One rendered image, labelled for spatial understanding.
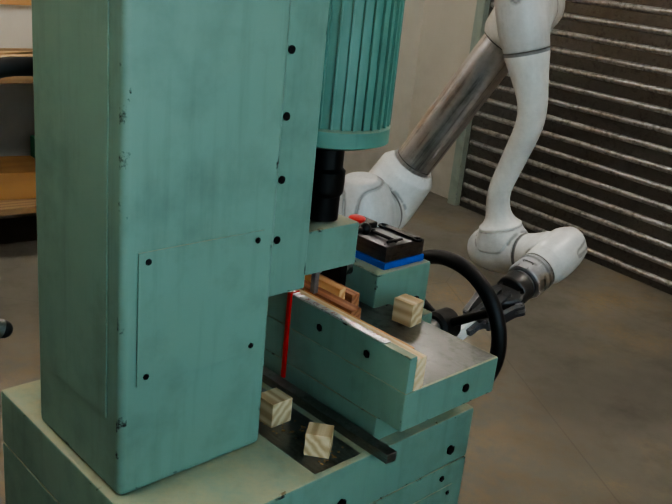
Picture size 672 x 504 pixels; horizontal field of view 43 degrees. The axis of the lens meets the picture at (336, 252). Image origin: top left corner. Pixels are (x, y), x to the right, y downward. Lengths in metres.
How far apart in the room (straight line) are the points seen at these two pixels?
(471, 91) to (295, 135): 1.01
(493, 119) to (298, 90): 4.06
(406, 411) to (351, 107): 0.42
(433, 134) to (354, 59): 0.97
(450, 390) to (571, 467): 1.62
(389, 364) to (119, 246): 0.42
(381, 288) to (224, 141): 0.52
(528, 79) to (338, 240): 0.75
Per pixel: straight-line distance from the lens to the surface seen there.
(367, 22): 1.16
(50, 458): 1.26
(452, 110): 2.09
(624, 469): 2.92
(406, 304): 1.37
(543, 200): 4.91
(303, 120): 1.13
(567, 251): 1.99
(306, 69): 1.11
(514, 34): 1.87
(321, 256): 1.27
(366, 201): 1.99
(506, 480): 2.71
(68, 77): 1.02
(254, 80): 1.01
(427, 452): 1.34
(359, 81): 1.17
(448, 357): 1.30
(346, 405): 1.27
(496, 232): 2.05
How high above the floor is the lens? 1.47
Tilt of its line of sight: 20 degrees down
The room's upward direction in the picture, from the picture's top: 6 degrees clockwise
